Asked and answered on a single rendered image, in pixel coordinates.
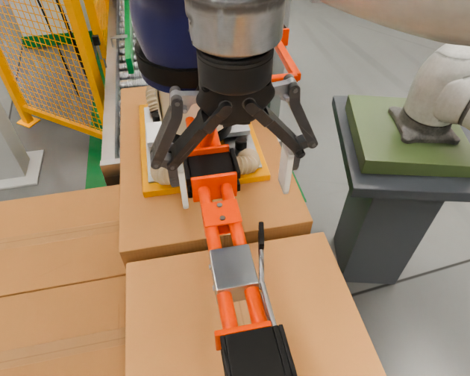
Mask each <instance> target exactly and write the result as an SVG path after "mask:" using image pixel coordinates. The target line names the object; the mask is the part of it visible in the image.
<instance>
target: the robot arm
mask: <svg viewBox="0 0 470 376"><path fill-rule="evenodd" d="M319 1H321V2H323V3H325V4H327V5H329V6H331V7H334V8H336V9H338V10H341V11H343V12H346V13H349V14H351V15H353V16H356V17H359V18H361V19H364V20H367V21H370V22H373V23H375V24H378V25H382V26H384V27H387V28H391V29H394V30H396V31H400V32H404V33H406V34H411V35H413V36H417V37H422V38H425V39H428V40H433V41H437V42H440V43H446V44H444V45H443V46H441V47H440V48H438V49H437V50H436V51H435V52H434V53H432V55H431V56H429V58H428V59H426V61H425V62H424V63H423V64H422V66H421V67H420V69H419V71H418V72H417V74H416V76H415V78H414V80H413V83H412V85H411V87H410V91H409V92H408V95H407V100H406V102H405V104H404V106H403V107H390V108H389V110H388V113H389V114H390V115H391V116H392V118H393V119H394V121H395V124H396V126H397V128H398V130H399V132H400V134H401V141H402V142H404V143H406V144H410V143H415V142H423V143H447V144H452V145H457V144H458V143H459V142H460V138H459V137H458V136H457V135H456V134H455V133H454V131H453V129H452V128H451V126H452V124H458V125H461V126H463V127H464V128H466V129H468V130H470V0H319ZM184 4H185V12H186V15H187V17H188V21H189V34H190V37H191V40H192V45H193V46H195V47H196V54H197V64H198V87H197V89H196V90H195V91H181V89H180V87H178V86H173V87H171V88H170V90H169V107H168V109H167V111H166V115H165V116H164V118H163V121H162V124H161V126H160V129H159V131H158V133H157V136H156V138H155V140H154V143H153V145H152V147H151V150H150V160H151V168H153V169H159V168H160V167H163V168H165V169H167V170H168V173H169V182H170V185H171V186H172V187H180V188H181V197H182V203H183V208H184V209H188V208H189V203H188V198H187V187H186V181H185V175H184V165H183V162H184V161H185V160H186V158H187V157H188V156H189V155H190V154H191V153H192V151H193V150H194V149H195V148H196V147H197V145H198V144H199V143H200V142H201V141H202V140H203V139H204V138H205V137H206V136H207V135H208V134H211V133H212V132H213V131H214V130H215V129H216V128H217V127H218V126H219V125H222V126H223V128H225V127H230V126H233V125H250V124H251V122H252V121H254V120H255V119H256V120H257V121H258V122H259V123H260V124H261V125H262V126H263V127H267V128H268V129H269V130H270V131H271V132H272V133H273V134H274V135H275V136H276V137H277V138H278V139H279V140H280V141H281V142H282V148H281V160H280V167H279V173H278V181H279V184H280V186H281V189H282V191H283V194H288V193H289V186H290V181H291V176H292V171H293V170H297V169H298V167H299V163H300V159H301V158H302V157H304V156H305V151H304V149H306V148H315V147H316V146H317V145H318V141H317V139H316V137H315V134H314V133H313V130H312V128H311V126H310V123H309V121H308V119H307V117H306V114H305V112H304V110H303V107H302V106H301V103H300V96H301V89H300V86H299V85H298V83H297V81H296V80H295V78H294V76H293V75H292V74H287V75H285V76H284V77H283V80H282V81H276V82H272V67H273V56H274V47H275V46H277V45H278V43H279V42H280V41H281V39H282V36H283V23H284V14H285V6H286V0H184ZM275 95H279V96H280V98H281V100H283V101H286V102H287V103H288V105H289V107H290V110H291V111H292V114H293V116H294V117H295V120H296V122H297V123H298V126H299V128H300V130H301V132H302V134H301V135H298V136H296V135H295V134H294V133H293V132H292V131H291V130H290V129H289V128H288V127H287V126H286V125H285V124H284V123H283V122H282V121H281V120H280V119H279V118H278V117H277V116H276V115H275V114H274V113H273V112H272V111H271V110H270V109H269V108H268V106H267V105H268V104H269V102H270V101H271V100H272V99H273V98H274V96H275ZM193 104H197V105H198V106H199V107H200V110H199V111H198V112H197V116H196V117H195V118H194V119H193V121H192V122H191V123H190V124H189V126H188V127H187V128H186V130H185V131H184V132H183V133H182V134H181V135H180V136H179V137H178V139H177V140H176V141H175V143H174V144H173V145H172V146H171V144H172V141H173V139H174V138H175V135H176V133H177V131H178V128H179V126H180V124H181V121H182V118H183V113H184V114H185V113H187V112H188V110H189V109H190V107H191V105H193ZM170 146H171V148H170Z"/></svg>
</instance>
